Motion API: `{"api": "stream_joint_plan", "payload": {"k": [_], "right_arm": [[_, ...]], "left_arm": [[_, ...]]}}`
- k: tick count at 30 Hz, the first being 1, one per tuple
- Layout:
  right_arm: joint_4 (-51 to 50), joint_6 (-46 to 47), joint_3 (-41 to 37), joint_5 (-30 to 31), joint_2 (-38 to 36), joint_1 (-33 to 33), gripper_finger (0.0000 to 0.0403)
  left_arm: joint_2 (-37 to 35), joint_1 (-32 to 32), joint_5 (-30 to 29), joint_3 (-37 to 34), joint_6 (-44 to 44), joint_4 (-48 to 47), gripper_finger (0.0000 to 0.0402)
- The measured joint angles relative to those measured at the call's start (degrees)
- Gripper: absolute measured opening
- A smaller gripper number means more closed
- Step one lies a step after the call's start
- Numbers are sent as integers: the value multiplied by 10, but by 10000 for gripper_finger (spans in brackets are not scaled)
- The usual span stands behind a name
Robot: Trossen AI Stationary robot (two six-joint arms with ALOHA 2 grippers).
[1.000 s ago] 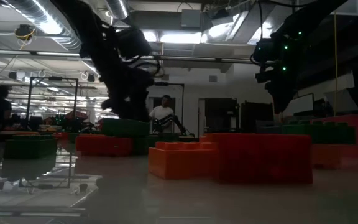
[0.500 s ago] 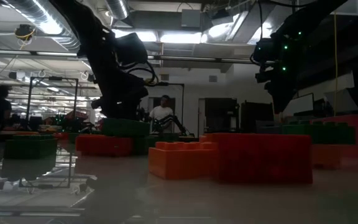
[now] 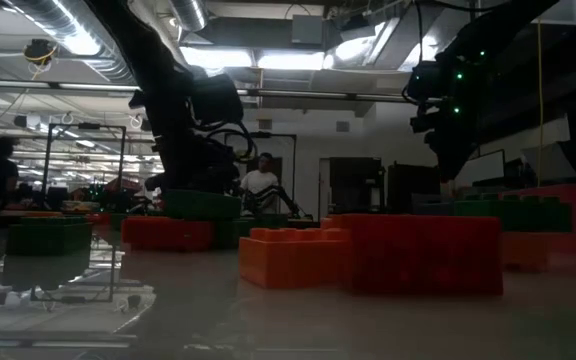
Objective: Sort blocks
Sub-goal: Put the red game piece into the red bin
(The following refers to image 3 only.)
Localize large green toy block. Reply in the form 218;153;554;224
162;188;242;222

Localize small silver air duct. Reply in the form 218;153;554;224
169;0;210;33

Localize long grey ceiling pipe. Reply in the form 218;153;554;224
0;78;419;104

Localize ceiling light panel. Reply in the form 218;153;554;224
179;45;255;69
257;50;326;72

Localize long red toy block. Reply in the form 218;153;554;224
340;213;505;297

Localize white wall screen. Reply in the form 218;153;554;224
455;148;507;189

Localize white glossy table mat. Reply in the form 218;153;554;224
0;222;576;360

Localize small green toy block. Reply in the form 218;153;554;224
212;213;290;251

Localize large silver air duct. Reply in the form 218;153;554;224
2;0;135;84

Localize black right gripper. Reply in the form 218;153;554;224
401;46;500;182

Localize black rig frame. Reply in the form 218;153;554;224
41;122;128;212
237;131;298;217

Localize grey ceiling box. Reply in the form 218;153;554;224
291;14;325;46

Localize black cabinet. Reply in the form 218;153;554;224
328;157;385;216
387;162;442;216

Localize yellow black cord reel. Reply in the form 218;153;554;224
22;38;59;68

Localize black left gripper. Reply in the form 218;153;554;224
143;73;245;195

